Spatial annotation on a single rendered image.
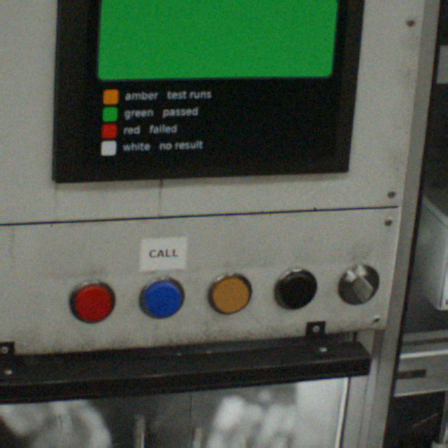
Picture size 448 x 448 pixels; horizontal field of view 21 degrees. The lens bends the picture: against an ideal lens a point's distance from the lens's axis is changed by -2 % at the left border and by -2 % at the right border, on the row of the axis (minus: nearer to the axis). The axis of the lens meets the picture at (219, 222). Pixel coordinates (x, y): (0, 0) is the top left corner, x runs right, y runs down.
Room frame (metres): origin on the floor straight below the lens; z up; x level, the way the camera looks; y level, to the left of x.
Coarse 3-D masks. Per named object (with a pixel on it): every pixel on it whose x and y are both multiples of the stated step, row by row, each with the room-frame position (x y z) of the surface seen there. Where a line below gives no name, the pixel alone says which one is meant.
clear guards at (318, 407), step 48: (432, 96) 1.04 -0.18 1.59; (432, 144) 1.04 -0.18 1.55; (432, 192) 1.04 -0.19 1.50; (432, 240) 1.05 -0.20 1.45; (432, 288) 1.05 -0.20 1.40; (336, 336) 1.02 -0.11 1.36; (432, 336) 1.05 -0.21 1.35; (288, 384) 1.01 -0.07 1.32; (336, 384) 1.02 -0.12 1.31; (432, 384) 1.05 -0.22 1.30; (0, 432) 0.93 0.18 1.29; (48, 432) 0.94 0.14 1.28; (96, 432) 0.95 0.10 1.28; (144, 432) 0.97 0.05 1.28; (192, 432) 0.98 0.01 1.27; (240, 432) 1.00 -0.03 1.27; (288, 432) 1.01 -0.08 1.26; (336, 432) 1.02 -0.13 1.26
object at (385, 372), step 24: (432, 0) 1.04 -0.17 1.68; (432, 24) 1.04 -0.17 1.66; (432, 48) 1.04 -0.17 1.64; (432, 72) 1.04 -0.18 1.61; (408, 168) 1.04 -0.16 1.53; (408, 192) 1.04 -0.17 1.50; (408, 216) 1.04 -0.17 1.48; (408, 240) 1.04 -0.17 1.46; (408, 264) 1.04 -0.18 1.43; (360, 336) 1.03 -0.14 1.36; (384, 336) 1.03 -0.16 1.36; (384, 360) 1.04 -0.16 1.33; (360, 384) 1.03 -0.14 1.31; (384, 384) 1.04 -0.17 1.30; (360, 408) 1.03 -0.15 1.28; (384, 408) 1.04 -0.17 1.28
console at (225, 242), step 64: (0, 0) 0.92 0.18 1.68; (64, 0) 0.92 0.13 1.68; (384, 0) 1.01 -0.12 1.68; (0, 64) 0.92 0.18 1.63; (64, 64) 0.92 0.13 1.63; (384, 64) 1.01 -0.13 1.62; (0, 128) 0.92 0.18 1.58; (64, 128) 0.92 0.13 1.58; (384, 128) 1.02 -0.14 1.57; (0, 192) 0.92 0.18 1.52; (64, 192) 0.94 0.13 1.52; (128, 192) 0.95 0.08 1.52; (192, 192) 0.97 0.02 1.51; (256, 192) 0.98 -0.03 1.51; (320, 192) 1.00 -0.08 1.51; (384, 192) 1.02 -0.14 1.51; (0, 256) 0.92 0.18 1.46; (64, 256) 0.94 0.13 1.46; (128, 256) 0.95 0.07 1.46; (192, 256) 0.97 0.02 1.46; (256, 256) 0.98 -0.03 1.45; (320, 256) 1.00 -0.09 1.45; (384, 256) 1.02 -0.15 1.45; (0, 320) 0.92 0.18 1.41; (64, 320) 0.94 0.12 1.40; (128, 320) 0.95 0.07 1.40; (192, 320) 0.97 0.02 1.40; (256, 320) 0.99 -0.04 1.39; (320, 320) 1.00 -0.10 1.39; (384, 320) 1.02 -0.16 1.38
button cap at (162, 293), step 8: (152, 288) 0.95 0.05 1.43; (160, 288) 0.95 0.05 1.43; (168, 288) 0.95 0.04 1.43; (176, 288) 0.96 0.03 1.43; (152, 296) 0.95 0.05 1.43; (160, 296) 0.95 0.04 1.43; (168, 296) 0.95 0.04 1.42; (176, 296) 0.95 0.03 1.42; (152, 304) 0.95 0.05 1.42; (160, 304) 0.95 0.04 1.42; (168, 304) 0.95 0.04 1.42; (176, 304) 0.95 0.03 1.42; (152, 312) 0.95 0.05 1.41; (160, 312) 0.95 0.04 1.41; (168, 312) 0.95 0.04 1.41
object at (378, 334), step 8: (376, 336) 1.03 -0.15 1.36; (376, 344) 1.03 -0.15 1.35; (376, 352) 1.03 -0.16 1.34; (376, 360) 1.03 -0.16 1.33; (376, 368) 1.03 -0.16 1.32; (368, 376) 1.03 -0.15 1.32; (376, 376) 1.03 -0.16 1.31; (368, 384) 1.03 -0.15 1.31; (368, 392) 1.03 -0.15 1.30; (368, 400) 1.03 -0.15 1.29; (368, 408) 1.03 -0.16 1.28; (368, 416) 1.03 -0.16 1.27; (368, 424) 1.03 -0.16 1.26; (360, 432) 1.03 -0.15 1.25; (360, 440) 1.03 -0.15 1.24
